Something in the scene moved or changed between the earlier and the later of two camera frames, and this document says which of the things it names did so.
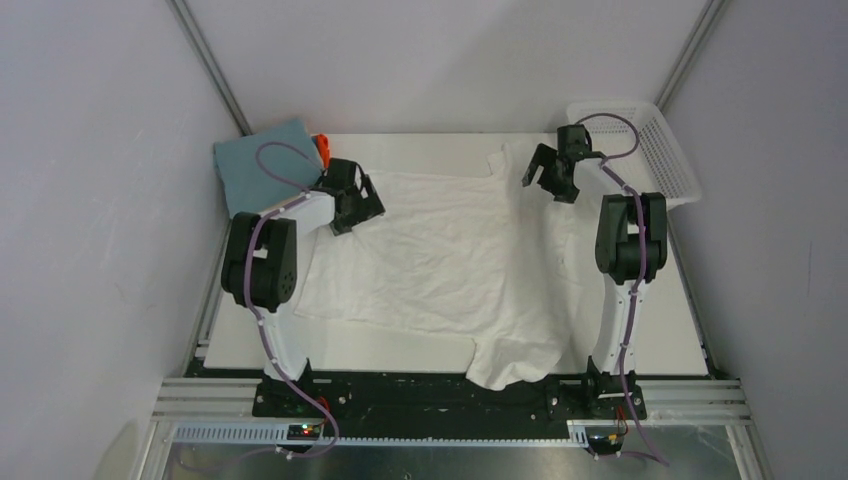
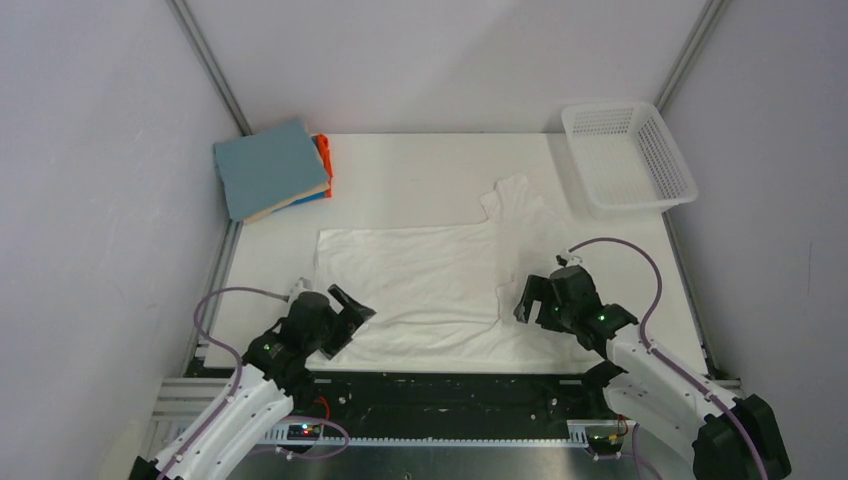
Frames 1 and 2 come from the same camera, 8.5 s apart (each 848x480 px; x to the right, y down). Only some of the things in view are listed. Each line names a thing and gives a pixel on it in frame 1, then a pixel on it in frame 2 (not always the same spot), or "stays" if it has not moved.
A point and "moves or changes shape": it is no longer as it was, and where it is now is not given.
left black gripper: (369, 206) → (355, 313)
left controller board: (303, 432) stays
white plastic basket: (642, 153) stays
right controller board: (605, 445) stays
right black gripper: (545, 156) → (535, 289)
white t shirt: (498, 260) moves or changes shape
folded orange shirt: (322, 141) stays
